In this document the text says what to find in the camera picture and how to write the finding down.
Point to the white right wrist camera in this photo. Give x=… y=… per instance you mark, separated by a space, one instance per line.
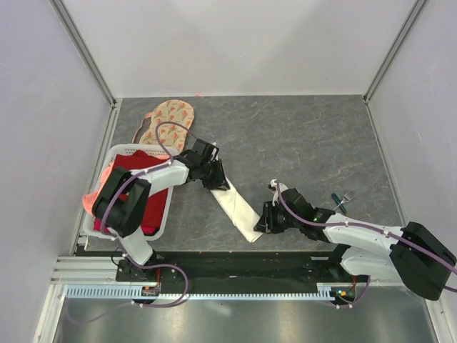
x=276 y=187

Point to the red cloth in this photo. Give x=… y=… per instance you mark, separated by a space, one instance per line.
x=155 y=208

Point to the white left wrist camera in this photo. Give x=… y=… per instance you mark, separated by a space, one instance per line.
x=215 y=152

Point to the pink cloth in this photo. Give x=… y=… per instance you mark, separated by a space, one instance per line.
x=88 y=200

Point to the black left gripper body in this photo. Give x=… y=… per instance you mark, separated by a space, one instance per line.
x=215 y=179

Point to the floral beige eye mask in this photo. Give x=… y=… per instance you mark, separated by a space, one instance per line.
x=168 y=124

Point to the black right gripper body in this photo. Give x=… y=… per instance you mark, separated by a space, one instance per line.
x=278 y=221

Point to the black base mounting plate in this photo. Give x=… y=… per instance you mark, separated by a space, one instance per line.
x=308 y=267

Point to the green handled wooden spoon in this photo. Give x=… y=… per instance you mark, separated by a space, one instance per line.
x=338 y=202

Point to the white cloth napkin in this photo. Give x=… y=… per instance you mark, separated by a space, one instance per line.
x=239 y=211

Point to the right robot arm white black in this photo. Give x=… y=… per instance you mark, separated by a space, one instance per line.
x=409 y=254

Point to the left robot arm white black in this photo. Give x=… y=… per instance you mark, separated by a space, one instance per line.
x=121 y=202

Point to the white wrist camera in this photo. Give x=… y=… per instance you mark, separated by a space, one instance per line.
x=215 y=152
x=276 y=187

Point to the white plastic basket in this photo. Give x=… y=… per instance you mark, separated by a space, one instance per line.
x=91 y=225

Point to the white slotted cable duct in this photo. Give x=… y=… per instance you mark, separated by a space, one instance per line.
x=104 y=291

